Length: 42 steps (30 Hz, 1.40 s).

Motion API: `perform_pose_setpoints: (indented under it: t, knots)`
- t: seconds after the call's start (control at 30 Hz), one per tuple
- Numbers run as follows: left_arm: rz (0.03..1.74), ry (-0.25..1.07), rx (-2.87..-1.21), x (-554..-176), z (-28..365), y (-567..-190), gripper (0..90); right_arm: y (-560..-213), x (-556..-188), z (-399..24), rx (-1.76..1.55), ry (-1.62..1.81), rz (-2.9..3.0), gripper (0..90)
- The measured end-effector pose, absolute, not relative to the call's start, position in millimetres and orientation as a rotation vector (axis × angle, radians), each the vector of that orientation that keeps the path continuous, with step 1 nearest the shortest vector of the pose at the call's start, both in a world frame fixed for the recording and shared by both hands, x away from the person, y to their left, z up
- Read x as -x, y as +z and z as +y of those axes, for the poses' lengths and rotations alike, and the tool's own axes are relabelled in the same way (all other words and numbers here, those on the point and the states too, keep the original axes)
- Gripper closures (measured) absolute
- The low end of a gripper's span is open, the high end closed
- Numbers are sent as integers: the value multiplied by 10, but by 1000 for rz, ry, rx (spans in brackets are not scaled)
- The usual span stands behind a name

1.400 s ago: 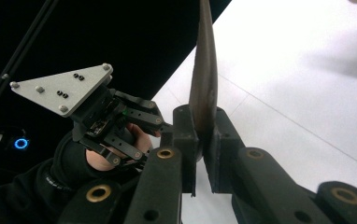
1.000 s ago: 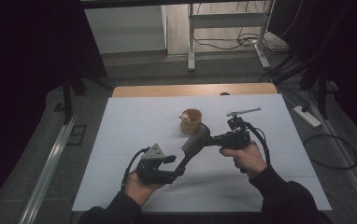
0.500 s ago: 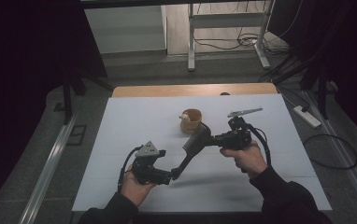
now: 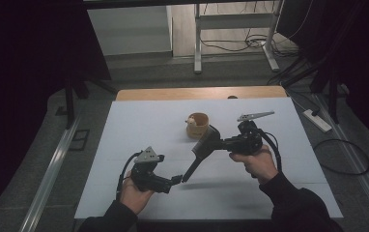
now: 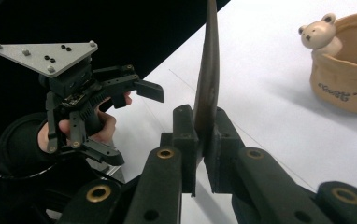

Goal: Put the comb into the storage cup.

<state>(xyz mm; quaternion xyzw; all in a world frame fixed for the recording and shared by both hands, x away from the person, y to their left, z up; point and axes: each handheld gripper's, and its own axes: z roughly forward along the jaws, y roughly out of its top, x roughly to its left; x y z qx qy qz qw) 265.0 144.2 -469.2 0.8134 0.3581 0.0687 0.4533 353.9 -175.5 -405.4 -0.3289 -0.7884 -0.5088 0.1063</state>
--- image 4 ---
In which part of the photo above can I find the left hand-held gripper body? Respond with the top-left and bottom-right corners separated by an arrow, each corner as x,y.
130,146 -> 174,194

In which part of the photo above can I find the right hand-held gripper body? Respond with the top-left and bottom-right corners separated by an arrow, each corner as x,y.
225,110 -> 275,156

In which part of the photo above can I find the person's left hand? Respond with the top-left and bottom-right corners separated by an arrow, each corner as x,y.
119,170 -> 156,216

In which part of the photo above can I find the person's right hand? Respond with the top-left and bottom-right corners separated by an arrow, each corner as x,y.
229,144 -> 280,186

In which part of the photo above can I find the brown ceramic cup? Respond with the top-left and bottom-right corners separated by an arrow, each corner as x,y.
185,112 -> 210,140

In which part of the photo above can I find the white table sheet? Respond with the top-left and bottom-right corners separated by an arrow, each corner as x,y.
74,97 -> 344,220

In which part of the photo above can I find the white power strip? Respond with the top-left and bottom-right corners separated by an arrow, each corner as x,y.
302,109 -> 333,133

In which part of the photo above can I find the black stand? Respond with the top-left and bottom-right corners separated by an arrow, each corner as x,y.
64,75 -> 118,130
282,54 -> 348,125

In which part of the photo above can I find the grey panel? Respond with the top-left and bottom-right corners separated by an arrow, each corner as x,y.
87,5 -> 174,57

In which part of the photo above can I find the dark curtain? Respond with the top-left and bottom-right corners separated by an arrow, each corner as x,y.
277,0 -> 369,146
0,0 -> 111,223

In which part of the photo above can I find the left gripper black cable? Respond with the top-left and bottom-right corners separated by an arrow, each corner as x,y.
116,151 -> 143,201

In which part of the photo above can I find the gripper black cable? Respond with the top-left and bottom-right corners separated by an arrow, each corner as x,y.
116,151 -> 143,201
256,129 -> 283,172

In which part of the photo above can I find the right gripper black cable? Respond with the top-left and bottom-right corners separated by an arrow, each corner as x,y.
256,129 -> 283,172

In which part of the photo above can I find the aluminium floor rail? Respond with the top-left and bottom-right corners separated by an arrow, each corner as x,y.
19,115 -> 80,232
312,93 -> 369,226

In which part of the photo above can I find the black floor cable bundle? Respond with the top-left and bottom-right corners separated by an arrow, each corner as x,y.
200,32 -> 299,57

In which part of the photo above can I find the white metal stand frame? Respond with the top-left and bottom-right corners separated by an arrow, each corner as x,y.
193,0 -> 285,75

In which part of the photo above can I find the looped black floor cable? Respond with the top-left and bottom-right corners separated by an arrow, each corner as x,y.
312,138 -> 369,177

